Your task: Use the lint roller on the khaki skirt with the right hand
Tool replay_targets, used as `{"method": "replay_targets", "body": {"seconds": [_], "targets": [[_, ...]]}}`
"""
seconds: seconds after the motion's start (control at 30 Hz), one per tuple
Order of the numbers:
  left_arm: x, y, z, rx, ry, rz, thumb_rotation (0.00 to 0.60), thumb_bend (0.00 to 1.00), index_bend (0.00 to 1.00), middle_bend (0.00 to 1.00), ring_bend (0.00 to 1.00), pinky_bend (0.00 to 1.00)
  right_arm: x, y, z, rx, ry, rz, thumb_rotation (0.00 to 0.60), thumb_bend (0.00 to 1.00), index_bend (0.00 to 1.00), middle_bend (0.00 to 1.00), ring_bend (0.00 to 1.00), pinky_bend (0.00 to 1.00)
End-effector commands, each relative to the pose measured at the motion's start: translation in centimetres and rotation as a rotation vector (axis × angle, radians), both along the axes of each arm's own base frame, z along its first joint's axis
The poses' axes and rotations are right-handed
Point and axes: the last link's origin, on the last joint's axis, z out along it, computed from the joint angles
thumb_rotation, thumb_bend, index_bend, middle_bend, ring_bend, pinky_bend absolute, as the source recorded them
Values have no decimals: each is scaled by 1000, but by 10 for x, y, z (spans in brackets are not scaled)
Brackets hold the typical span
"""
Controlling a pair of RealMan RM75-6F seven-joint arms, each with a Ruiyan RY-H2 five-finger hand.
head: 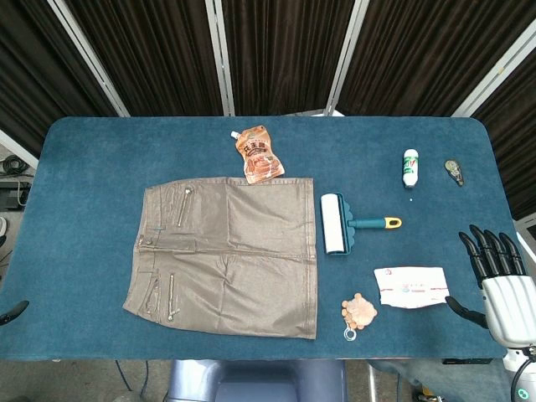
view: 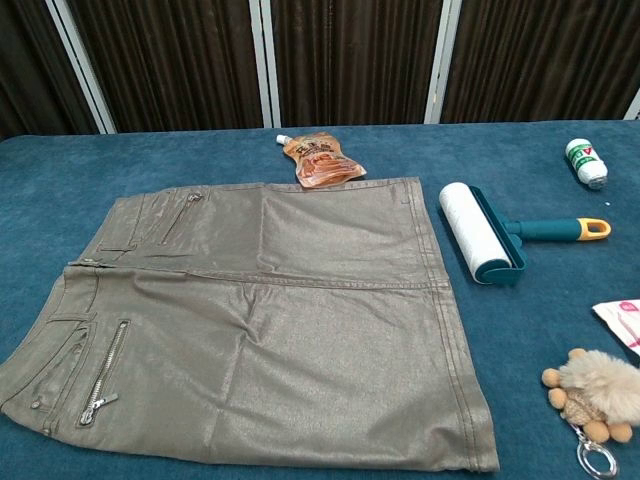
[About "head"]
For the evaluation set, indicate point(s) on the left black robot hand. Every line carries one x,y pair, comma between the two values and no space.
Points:
14,310

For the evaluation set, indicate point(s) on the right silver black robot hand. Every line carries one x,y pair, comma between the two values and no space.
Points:
506,305

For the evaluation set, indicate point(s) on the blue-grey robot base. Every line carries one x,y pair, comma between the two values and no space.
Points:
259,381

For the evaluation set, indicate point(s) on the brown skirt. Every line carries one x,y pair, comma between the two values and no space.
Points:
234,259

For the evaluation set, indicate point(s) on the white tissue packet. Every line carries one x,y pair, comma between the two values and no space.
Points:
410,287

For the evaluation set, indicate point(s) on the black floor device box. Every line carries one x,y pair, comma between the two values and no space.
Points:
12,194

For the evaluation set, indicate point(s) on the blue felt table cover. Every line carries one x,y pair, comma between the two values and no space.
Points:
84,209

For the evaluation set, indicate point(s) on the white green small bottle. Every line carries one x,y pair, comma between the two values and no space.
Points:
410,169

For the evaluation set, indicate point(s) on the dark folding screen panel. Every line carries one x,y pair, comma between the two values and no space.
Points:
155,54
285,54
519,138
37,63
419,54

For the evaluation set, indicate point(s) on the orange spouted sauce pouch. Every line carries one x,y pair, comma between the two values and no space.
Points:
259,159

